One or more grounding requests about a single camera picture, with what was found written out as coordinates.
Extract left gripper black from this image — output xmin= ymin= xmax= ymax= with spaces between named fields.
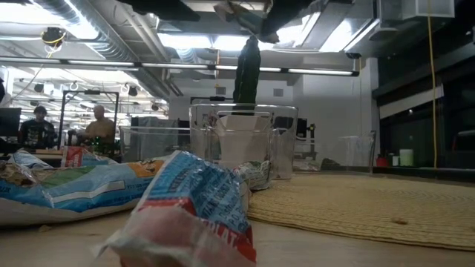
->
xmin=124 ymin=0 xmax=201 ymax=22

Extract long clear plastic bin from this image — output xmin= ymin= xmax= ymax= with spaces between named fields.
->
xmin=188 ymin=103 xmax=299 ymax=182

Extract blue white granola bar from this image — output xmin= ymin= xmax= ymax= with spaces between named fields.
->
xmin=295 ymin=159 xmax=321 ymax=172

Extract green red-logo granola bar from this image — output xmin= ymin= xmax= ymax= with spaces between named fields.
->
xmin=230 ymin=159 xmax=275 ymax=191

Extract light blue red-ended granola bar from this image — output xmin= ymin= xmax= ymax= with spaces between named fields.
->
xmin=96 ymin=150 xmax=258 ymax=267

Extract blue orange-marked granola bar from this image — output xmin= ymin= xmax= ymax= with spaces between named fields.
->
xmin=0 ymin=155 xmax=176 ymax=228

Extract blue brown granola bar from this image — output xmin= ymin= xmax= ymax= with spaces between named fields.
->
xmin=7 ymin=149 xmax=53 ymax=171

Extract long LED light bar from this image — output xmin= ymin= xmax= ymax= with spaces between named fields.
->
xmin=0 ymin=55 xmax=360 ymax=78

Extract green cactus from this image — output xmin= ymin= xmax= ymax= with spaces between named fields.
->
xmin=232 ymin=35 xmax=262 ymax=114

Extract person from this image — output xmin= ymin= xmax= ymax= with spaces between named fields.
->
xmin=18 ymin=105 xmax=56 ymax=149
xmin=76 ymin=105 xmax=117 ymax=153

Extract white ceiling box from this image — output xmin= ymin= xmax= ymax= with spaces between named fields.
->
xmin=378 ymin=0 xmax=456 ymax=22

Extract pale green cylinder container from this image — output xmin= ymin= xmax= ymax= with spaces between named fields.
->
xmin=399 ymin=148 xmax=415 ymax=168

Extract black computer monitor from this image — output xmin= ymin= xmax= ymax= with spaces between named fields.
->
xmin=0 ymin=107 xmax=22 ymax=138

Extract round yellow woven placemat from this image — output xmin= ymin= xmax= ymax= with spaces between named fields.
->
xmin=246 ymin=172 xmax=475 ymax=253

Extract silver ventilation duct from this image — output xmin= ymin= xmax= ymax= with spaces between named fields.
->
xmin=31 ymin=0 xmax=186 ymax=99

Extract black background rig frame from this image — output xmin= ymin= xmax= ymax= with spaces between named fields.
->
xmin=58 ymin=88 xmax=120 ymax=149

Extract black ceiling cable reel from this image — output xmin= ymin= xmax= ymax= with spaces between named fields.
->
xmin=39 ymin=26 xmax=68 ymax=51

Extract yellow extension cable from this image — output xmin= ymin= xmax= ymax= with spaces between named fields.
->
xmin=425 ymin=0 xmax=439 ymax=170

